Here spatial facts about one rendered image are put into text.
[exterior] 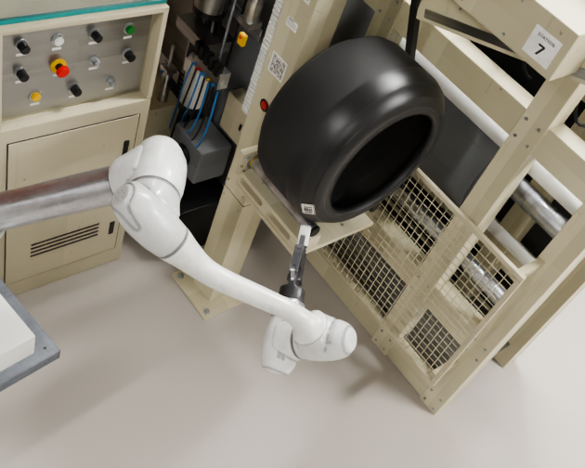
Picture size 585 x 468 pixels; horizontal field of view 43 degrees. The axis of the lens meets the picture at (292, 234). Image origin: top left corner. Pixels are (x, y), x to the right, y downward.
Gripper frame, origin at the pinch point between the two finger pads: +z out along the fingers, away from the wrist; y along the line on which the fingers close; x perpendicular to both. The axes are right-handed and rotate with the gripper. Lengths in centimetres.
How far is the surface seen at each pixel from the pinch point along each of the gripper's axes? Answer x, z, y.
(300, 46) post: -10, 54, -18
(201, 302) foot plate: -57, 4, 95
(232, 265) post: -43, 17, 81
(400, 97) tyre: 23.6, 35.0, -25.0
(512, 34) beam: 51, 52, -34
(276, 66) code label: -19, 54, -8
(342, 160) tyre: 9.9, 16.7, -18.6
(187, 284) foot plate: -65, 10, 95
